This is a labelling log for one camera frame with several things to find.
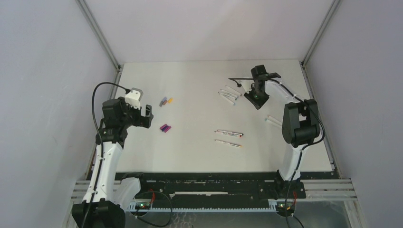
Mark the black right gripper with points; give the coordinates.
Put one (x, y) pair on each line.
(258, 103)

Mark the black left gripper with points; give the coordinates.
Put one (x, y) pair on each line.
(141, 121)

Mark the grey pen cap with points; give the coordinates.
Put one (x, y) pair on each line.
(163, 101)

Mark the white red marker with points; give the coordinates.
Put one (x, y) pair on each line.
(229, 134)

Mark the white yellow marker pen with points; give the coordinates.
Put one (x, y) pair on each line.
(228, 143)

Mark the white blue capped marker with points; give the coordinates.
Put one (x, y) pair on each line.
(273, 123)

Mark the white green marker pen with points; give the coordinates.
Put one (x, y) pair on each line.
(228, 96)

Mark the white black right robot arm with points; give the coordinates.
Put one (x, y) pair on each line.
(300, 123)

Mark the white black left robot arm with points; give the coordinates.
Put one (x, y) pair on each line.
(102, 207)

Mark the plain white marker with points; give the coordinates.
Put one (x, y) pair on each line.
(274, 120)

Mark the left controller board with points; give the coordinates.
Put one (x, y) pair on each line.
(142, 206)

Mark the controller board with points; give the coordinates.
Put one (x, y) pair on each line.
(142, 206)
(283, 206)

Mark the right controller board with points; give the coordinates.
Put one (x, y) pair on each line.
(283, 206)

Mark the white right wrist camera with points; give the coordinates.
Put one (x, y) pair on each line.
(246, 84)

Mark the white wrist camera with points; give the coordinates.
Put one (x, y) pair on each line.
(246, 84)
(133, 98)

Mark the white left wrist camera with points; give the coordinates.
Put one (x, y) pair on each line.
(133, 98)

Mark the aluminium frame rail right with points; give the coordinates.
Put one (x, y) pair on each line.
(331, 12)

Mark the aluminium frame rail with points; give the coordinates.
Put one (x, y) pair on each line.
(331, 12)
(92, 22)

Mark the aluminium frame rail left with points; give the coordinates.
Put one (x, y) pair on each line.
(92, 22)

